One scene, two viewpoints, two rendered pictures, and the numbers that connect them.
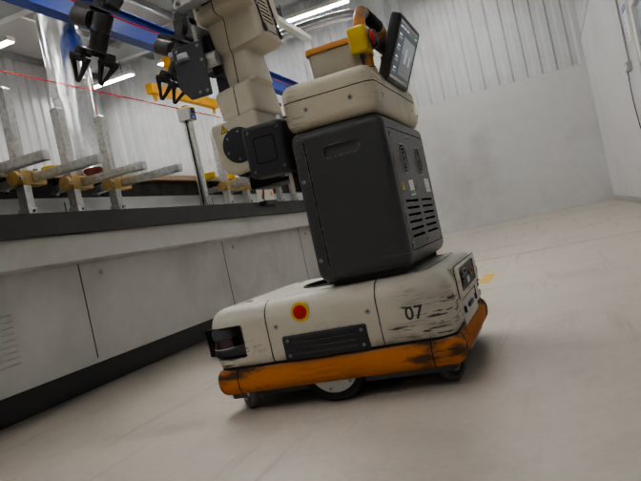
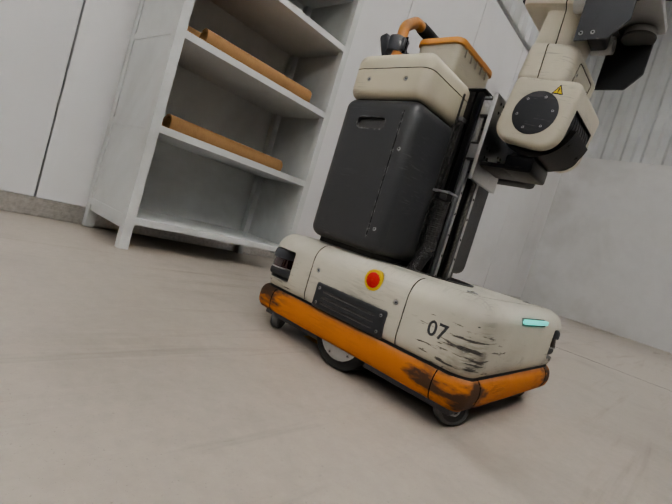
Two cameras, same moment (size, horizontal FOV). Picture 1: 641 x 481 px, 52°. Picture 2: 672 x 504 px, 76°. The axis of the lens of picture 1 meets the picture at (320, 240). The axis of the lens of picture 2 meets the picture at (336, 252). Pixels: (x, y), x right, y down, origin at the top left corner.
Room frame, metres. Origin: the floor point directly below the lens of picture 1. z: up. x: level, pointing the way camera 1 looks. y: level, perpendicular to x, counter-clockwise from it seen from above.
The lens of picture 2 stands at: (3.22, 0.14, 0.34)
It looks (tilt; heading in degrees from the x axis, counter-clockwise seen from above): 3 degrees down; 201
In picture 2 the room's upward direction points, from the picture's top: 17 degrees clockwise
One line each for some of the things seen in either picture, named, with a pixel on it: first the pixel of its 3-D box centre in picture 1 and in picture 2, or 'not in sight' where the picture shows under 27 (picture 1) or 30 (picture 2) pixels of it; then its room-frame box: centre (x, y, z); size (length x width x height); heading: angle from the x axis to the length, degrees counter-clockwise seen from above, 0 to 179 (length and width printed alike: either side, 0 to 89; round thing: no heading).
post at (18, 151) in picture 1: (16, 155); not in sight; (2.28, 0.96, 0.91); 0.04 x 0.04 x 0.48; 70
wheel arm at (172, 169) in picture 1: (135, 179); not in sight; (2.76, 0.70, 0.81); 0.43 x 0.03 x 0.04; 70
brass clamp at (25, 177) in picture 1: (26, 178); not in sight; (2.30, 0.95, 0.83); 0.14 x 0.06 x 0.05; 160
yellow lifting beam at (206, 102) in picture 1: (184, 96); not in sight; (8.90, 1.37, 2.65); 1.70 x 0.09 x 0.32; 160
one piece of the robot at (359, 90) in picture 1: (358, 168); (429, 167); (1.92, -0.15, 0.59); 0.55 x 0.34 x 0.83; 160
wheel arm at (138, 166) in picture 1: (96, 178); not in sight; (2.53, 0.78, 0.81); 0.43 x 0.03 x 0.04; 70
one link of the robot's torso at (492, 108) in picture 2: (263, 157); (531, 153); (1.95, 0.11, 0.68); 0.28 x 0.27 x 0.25; 160
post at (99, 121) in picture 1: (110, 172); not in sight; (2.75, 0.79, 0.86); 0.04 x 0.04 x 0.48; 70
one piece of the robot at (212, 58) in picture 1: (214, 69); (617, 22); (2.05, 0.21, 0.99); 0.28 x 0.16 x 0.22; 160
